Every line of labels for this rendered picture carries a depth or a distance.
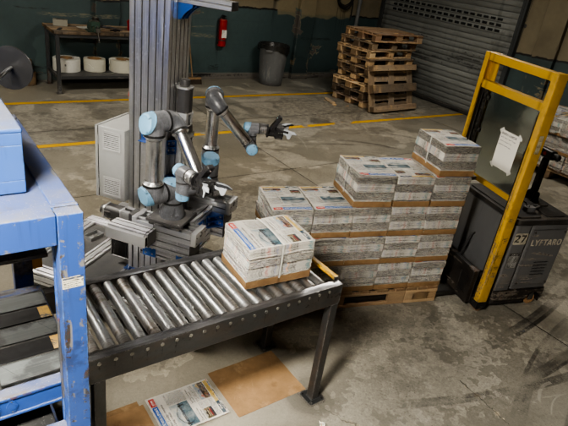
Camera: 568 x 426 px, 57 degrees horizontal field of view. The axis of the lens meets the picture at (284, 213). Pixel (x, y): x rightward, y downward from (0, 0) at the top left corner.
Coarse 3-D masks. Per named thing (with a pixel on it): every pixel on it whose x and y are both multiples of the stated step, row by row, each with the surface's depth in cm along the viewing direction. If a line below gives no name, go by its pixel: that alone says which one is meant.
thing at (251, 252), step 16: (240, 224) 268; (256, 224) 272; (224, 240) 273; (240, 240) 255; (256, 240) 256; (272, 240) 259; (240, 256) 258; (256, 256) 250; (272, 256) 256; (240, 272) 260; (256, 272) 256; (272, 272) 262
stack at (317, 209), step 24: (264, 192) 359; (288, 192) 364; (312, 192) 370; (336, 192) 375; (264, 216) 356; (312, 216) 347; (336, 216) 354; (360, 216) 360; (384, 216) 366; (408, 216) 372; (336, 240) 362; (360, 240) 368; (384, 240) 375; (408, 240) 382; (384, 264) 386; (408, 264) 393
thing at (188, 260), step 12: (216, 252) 286; (156, 264) 268; (168, 264) 269; (180, 264) 271; (96, 276) 251; (108, 276) 253; (120, 276) 254; (168, 276) 270; (48, 288) 238; (132, 288) 260; (48, 300) 237; (108, 300) 255
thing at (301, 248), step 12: (276, 216) 282; (288, 216) 284; (276, 228) 270; (288, 228) 272; (300, 228) 273; (288, 240) 261; (300, 240) 262; (312, 240) 265; (288, 252) 260; (300, 252) 265; (312, 252) 268; (288, 264) 265; (300, 264) 269
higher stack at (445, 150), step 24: (432, 144) 370; (456, 144) 361; (456, 168) 365; (432, 192) 371; (456, 192) 375; (432, 216) 379; (456, 216) 386; (432, 240) 389; (432, 264) 399; (408, 288) 404; (432, 288) 412
